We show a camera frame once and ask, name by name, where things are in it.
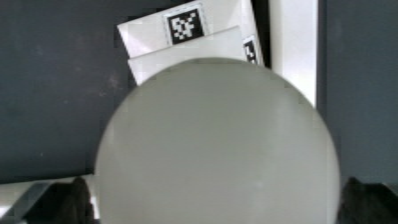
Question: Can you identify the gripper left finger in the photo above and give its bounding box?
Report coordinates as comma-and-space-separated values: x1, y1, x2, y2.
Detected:
0, 177, 97, 224

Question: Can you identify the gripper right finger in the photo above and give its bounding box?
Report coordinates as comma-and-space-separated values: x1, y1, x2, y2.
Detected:
338, 178, 398, 224

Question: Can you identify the white lamp bulb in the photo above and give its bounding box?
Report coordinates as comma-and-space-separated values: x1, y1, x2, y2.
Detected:
95, 58, 338, 224

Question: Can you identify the white lamp base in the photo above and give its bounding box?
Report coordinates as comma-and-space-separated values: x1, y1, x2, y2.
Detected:
116, 0, 262, 85

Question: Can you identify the white right border rail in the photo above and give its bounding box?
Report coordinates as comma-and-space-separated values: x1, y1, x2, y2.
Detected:
267, 0, 317, 105

